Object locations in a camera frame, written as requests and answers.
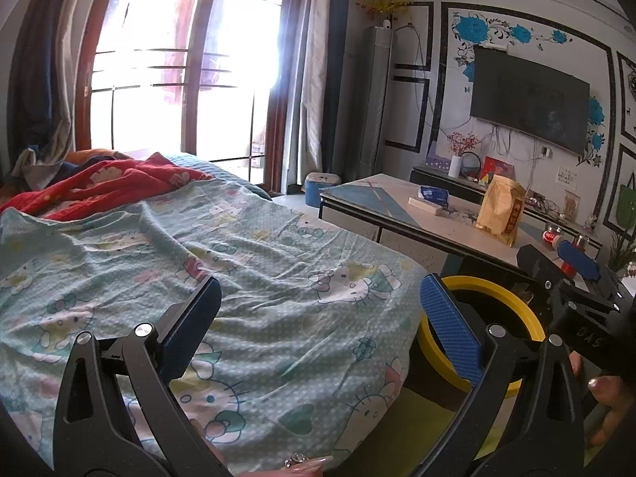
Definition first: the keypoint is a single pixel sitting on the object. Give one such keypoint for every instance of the grey standing air conditioner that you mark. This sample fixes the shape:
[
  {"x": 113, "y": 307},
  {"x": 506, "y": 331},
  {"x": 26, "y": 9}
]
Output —
[{"x": 370, "y": 109}]

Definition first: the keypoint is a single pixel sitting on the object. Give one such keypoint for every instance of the yellow paper bag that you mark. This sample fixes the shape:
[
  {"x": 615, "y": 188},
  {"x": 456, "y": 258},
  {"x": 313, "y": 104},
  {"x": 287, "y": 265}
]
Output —
[{"x": 499, "y": 211}]

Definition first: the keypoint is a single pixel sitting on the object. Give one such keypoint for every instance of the person's right hand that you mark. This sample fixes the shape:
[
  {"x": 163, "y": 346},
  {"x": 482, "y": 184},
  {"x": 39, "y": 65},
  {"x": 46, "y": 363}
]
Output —
[{"x": 611, "y": 402}]

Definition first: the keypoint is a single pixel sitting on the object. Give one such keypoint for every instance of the red printed blanket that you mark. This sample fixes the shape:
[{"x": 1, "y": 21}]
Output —
[{"x": 99, "y": 184}]

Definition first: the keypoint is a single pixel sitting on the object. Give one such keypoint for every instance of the beige curtain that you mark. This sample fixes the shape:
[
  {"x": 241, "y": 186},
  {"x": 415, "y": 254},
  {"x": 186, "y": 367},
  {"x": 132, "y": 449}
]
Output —
[
  {"x": 314, "y": 84},
  {"x": 74, "y": 59}
]

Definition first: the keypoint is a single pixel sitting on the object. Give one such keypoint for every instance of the blue and white bucket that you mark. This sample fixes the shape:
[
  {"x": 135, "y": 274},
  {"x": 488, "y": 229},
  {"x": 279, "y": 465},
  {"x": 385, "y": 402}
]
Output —
[{"x": 322, "y": 190}]

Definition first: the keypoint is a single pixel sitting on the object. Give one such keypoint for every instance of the yellow rimmed bin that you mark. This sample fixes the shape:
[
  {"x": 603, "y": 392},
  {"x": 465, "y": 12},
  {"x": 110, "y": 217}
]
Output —
[{"x": 497, "y": 285}]

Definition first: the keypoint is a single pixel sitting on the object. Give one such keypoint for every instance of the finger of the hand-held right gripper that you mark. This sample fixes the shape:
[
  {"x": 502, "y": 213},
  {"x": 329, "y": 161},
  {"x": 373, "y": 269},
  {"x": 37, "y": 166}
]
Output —
[
  {"x": 536, "y": 271},
  {"x": 584, "y": 261}
]

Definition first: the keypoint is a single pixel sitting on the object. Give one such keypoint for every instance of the white wall socket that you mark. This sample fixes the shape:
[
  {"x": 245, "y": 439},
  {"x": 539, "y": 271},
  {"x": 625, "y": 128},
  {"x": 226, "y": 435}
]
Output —
[{"x": 547, "y": 151}]

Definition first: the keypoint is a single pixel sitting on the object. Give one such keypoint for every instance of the green potted plant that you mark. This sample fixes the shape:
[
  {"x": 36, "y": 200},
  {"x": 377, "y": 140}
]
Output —
[{"x": 623, "y": 256}]

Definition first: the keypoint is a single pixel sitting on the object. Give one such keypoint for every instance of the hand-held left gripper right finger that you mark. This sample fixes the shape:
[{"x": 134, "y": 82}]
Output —
[{"x": 449, "y": 323}]

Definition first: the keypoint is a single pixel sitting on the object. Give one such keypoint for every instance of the long white box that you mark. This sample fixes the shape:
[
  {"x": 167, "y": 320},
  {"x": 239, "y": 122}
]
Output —
[{"x": 425, "y": 206}]

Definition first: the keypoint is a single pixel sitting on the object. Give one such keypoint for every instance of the dark blue curtain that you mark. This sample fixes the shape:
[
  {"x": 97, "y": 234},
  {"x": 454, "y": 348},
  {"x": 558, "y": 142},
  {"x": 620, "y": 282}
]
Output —
[
  {"x": 35, "y": 59},
  {"x": 340, "y": 84}
]

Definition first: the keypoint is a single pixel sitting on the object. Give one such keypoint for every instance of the grey cloth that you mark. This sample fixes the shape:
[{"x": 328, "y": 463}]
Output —
[{"x": 37, "y": 169}]

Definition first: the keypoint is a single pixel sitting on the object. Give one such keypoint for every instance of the orange pillow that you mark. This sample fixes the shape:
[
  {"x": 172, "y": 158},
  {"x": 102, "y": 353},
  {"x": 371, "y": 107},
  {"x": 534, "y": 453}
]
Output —
[{"x": 97, "y": 155}]

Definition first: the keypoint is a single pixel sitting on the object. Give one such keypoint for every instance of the brown framed glass door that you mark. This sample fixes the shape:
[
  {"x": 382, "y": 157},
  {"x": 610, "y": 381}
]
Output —
[{"x": 203, "y": 35}]

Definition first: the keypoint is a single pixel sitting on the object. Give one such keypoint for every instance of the black wall television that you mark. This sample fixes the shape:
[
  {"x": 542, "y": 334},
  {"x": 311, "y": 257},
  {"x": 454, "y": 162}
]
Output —
[{"x": 531, "y": 99}]

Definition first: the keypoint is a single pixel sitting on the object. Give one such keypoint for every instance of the blue quilted cover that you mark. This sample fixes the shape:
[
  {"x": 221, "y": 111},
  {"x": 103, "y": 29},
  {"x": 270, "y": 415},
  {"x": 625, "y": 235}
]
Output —
[{"x": 223, "y": 176}]

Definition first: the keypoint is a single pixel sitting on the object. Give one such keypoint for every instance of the round desk ornament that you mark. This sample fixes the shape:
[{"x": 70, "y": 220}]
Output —
[{"x": 472, "y": 166}]

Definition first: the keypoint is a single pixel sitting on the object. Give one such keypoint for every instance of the red can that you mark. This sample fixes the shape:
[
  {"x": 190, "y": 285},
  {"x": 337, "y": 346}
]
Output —
[{"x": 550, "y": 238}]

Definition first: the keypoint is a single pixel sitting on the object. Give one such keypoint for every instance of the yellow artificial flowers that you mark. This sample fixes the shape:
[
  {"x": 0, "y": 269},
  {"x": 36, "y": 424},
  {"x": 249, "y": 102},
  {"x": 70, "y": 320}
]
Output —
[{"x": 382, "y": 5}]

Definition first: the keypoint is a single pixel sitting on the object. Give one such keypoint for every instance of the blue tissue pack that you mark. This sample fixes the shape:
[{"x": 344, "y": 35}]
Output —
[{"x": 434, "y": 195}]

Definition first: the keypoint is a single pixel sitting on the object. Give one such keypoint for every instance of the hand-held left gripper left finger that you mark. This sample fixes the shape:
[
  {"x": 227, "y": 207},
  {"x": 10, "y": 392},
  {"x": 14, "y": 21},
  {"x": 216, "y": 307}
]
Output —
[{"x": 194, "y": 319}]

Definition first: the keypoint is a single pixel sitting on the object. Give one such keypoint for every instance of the cat printed light blue bedsheet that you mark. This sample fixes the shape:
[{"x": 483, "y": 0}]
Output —
[{"x": 149, "y": 258}]

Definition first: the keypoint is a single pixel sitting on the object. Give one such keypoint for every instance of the person's green garment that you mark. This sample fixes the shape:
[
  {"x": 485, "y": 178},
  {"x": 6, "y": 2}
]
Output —
[{"x": 432, "y": 422}]

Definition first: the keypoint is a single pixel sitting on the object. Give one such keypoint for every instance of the white vase with pink flowers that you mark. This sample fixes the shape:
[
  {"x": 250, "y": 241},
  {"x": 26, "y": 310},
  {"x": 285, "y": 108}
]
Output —
[{"x": 453, "y": 166}]

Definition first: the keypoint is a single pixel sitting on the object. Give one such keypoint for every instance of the person's left hand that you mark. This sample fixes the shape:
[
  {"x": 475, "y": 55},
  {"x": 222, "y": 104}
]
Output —
[{"x": 308, "y": 464}]

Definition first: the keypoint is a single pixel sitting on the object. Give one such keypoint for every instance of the purple box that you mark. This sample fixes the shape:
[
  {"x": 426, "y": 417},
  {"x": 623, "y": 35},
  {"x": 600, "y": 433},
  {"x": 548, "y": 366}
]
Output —
[{"x": 438, "y": 160}]

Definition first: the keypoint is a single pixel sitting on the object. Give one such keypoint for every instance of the red card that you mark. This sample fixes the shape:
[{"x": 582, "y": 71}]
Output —
[{"x": 499, "y": 169}]

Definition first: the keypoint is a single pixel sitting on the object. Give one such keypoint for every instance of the glass top coffee table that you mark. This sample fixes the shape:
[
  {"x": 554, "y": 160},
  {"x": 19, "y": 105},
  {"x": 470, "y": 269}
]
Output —
[{"x": 387, "y": 208}]

